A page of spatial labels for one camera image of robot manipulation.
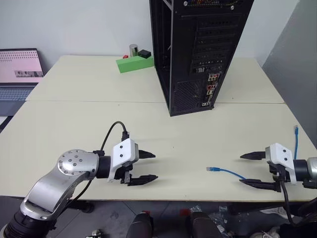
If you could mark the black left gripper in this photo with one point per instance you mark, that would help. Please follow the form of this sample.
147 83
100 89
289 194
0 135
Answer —
126 174

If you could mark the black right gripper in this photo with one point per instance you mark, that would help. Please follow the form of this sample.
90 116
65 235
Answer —
278 173

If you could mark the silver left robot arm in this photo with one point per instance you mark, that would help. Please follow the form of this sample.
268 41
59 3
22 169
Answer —
49 186

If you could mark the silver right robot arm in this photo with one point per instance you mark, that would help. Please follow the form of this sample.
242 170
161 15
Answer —
310 168

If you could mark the dark rounded shape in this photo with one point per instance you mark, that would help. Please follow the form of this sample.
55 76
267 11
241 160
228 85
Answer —
140 225
201 225

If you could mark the clear plastic wrappers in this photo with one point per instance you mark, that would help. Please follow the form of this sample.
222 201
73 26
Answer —
220 218

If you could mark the white shoe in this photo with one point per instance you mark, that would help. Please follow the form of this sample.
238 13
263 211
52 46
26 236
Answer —
266 233

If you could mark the green rectangular box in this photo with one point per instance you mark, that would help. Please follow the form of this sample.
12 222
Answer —
135 65

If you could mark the small black box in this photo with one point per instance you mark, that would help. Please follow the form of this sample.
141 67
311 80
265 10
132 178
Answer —
144 53

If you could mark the silver metal cylinder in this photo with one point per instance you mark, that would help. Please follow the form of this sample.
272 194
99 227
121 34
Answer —
133 50

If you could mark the black computer tower case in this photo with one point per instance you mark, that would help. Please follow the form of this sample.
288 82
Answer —
198 62

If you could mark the open laptop with pink screen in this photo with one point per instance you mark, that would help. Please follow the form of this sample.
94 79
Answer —
18 67

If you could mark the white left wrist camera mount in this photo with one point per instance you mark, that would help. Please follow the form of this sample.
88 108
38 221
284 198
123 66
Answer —
123 155

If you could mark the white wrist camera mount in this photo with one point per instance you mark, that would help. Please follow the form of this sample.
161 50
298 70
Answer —
123 155
282 155

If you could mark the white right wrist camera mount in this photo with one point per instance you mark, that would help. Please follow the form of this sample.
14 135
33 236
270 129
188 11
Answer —
282 155

